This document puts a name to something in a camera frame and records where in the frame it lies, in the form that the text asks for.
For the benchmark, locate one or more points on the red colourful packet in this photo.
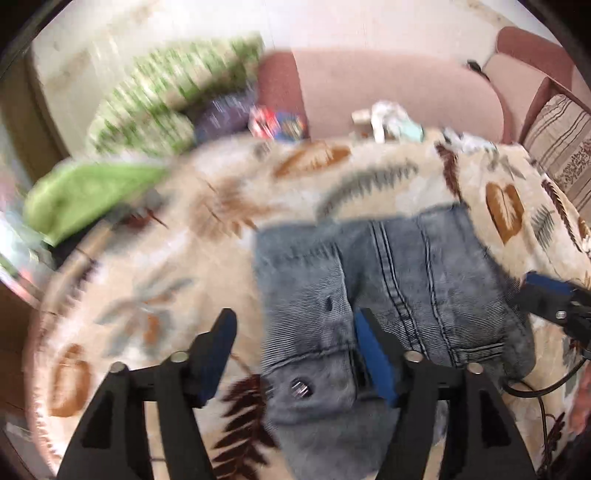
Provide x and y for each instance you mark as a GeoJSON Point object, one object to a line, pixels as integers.
{"type": "Point", "coordinates": [272, 124]}

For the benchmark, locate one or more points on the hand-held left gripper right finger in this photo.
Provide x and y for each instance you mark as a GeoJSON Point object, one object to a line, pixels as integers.
{"type": "Point", "coordinates": [376, 360]}

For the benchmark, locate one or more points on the striped sofa cushion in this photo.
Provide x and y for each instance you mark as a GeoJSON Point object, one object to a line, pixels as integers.
{"type": "Point", "coordinates": [563, 138]}

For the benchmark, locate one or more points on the purple plastic bag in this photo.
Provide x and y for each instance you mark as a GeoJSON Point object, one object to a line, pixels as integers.
{"type": "Point", "coordinates": [221, 117]}

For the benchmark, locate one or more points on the blue denim pants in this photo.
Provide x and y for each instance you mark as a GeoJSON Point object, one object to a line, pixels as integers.
{"type": "Point", "coordinates": [415, 277]}

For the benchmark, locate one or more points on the pink sofa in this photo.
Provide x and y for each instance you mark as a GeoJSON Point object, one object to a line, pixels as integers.
{"type": "Point", "coordinates": [392, 87]}

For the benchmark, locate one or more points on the teal packet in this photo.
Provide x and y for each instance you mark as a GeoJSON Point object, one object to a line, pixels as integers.
{"type": "Point", "coordinates": [412, 131]}

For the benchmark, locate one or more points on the lime green cloth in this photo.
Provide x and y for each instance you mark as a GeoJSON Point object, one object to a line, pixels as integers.
{"type": "Point", "coordinates": [83, 194]}

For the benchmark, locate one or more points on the white glove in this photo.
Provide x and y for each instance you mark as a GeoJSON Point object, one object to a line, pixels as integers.
{"type": "Point", "coordinates": [383, 115]}

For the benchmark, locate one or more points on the leaf print blanket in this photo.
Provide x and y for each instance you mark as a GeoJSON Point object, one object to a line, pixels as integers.
{"type": "Point", "coordinates": [184, 230]}

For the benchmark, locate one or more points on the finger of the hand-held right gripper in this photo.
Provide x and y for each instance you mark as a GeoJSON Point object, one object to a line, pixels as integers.
{"type": "Point", "coordinates": [547, 285]}

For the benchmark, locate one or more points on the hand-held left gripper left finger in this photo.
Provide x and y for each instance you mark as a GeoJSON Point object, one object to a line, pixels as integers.
{"type": "Point", "coordinates": [217, 360]}

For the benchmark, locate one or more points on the green patterned quilt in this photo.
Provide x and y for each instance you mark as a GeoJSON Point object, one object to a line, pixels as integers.
{"type": "Point", "coordinates": [152, 101]}

